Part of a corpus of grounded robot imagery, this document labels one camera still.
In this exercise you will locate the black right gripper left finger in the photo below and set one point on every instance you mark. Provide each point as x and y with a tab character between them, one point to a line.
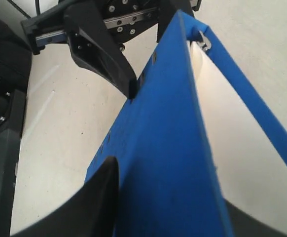
91	212

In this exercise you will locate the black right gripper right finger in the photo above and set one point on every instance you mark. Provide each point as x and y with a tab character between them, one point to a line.
272	213

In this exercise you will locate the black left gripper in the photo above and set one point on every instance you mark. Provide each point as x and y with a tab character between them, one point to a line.
94	30

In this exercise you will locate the blue ring binder notebook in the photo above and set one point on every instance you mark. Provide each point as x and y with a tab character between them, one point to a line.
196	136

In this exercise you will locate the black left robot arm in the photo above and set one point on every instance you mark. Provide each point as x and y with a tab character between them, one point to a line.
15	65

